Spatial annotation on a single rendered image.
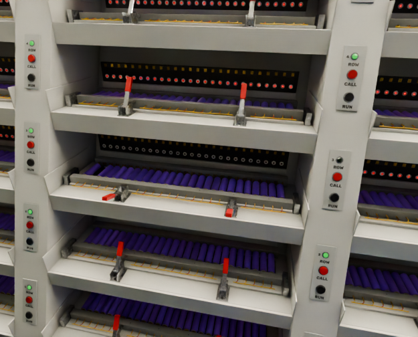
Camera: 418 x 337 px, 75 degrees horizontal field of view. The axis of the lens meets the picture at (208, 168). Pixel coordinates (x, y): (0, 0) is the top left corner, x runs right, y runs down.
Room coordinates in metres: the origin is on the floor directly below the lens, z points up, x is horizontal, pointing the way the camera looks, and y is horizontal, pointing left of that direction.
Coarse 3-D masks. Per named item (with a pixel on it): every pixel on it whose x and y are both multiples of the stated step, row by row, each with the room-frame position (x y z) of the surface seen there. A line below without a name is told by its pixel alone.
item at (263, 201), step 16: (80, 176) 0.69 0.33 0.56; (96, 176) 0.70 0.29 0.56; (144, 192) 0.65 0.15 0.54; (160, 192) 0.66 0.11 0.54; (176, 192) 0.65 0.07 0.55; (192, 192) 0.64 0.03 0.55; (208, 192) 0.64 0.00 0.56; (224, 192) 0.64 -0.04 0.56; (272, 208) 0.61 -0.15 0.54; (288, 208) 0.61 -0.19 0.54
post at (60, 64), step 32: (32, 0) 0.66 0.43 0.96; (96, 0) 0.82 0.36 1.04; (32, 32) 0.66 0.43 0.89; (64, 64) 0.70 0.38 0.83; (96, 64) 0.83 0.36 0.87; (32, 96) 0.66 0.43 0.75; (64, 160) 0.71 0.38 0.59; (32, 192) 0.66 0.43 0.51; (64, 224) 0.71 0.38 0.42; (32, 256) 0.66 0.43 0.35; (64, 288) 0.72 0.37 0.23
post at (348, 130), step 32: (320, 0) 0.72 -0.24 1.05; (384, 0) 0.55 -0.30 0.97; (352, 32) 0.55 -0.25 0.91; (384, 32) 0.54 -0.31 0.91; (320, 64) 0.62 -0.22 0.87; (320, 96) 0.58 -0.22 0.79; (320, 128) 0.56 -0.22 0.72; (352, 128) 0.55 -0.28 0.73; (320, 160) 0.56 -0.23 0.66; (352, 160) 0.55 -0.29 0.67; (320, 192) 0.55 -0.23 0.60; (352, 192) 0.55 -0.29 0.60; (320, 224) 0.55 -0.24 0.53; (352, 224) 0.54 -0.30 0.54; (320, 320) 0.55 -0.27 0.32
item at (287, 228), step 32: (160, 160) 0.78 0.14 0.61; (192, 160) 0.77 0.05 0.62; (64, 192) 0.66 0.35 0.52; (96, 192) 0.67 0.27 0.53; (288, 192) 0.70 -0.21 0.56; (160, 224) 0.62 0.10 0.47; (192, 224) 0.61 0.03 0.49; (224, 224) 0.59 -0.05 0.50; (256, 224) 0.57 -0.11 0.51; (288, 224) 0.57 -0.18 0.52
